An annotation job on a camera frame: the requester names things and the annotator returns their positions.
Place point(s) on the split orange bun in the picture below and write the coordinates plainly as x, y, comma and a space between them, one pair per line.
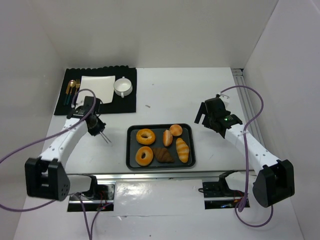
167, 138

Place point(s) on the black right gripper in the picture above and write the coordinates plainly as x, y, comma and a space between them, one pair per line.
205, 118

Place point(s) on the dark chocolate croissant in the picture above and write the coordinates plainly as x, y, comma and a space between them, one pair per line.
162, 155

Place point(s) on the aluminium rail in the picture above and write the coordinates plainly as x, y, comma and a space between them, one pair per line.
153, 175
246, 104

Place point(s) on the white square plate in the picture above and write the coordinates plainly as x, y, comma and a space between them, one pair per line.
102, 86

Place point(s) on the white cup with handle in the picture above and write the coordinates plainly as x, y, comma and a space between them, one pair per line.
123, 87

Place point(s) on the black placemat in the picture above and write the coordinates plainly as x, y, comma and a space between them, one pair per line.
118, 105

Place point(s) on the gold knife green handle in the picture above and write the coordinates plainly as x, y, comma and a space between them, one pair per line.
66, 94

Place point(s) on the round orange bun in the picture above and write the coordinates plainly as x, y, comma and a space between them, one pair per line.
176, 130

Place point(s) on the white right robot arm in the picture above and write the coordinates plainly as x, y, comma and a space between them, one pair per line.
274, 180

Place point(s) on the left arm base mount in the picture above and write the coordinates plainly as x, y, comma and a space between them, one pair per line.
100, 196

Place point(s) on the gold fork green handle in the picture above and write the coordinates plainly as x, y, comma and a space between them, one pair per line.
76, 86

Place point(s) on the black baking tray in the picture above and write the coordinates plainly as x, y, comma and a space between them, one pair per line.
132, 146

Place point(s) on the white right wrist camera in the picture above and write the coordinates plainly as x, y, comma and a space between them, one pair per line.
224, 98

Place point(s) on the orange glazed donut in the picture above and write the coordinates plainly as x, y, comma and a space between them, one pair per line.
145, 136

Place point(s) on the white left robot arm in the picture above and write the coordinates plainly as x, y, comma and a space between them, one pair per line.
46, 177

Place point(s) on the aluminium rail right side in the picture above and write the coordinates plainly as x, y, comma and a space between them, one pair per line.
246, 104

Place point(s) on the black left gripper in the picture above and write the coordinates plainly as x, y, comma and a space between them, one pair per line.
99, 127

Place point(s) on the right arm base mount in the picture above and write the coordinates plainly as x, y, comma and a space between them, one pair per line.
218, 195

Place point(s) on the striped orange bread roll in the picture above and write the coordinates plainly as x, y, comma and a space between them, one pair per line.
182, 150

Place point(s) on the aluminium rail front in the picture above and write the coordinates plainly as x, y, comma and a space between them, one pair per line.
153, 175

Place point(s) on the gold spoon green handle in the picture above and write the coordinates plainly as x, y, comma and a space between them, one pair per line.
71, 88

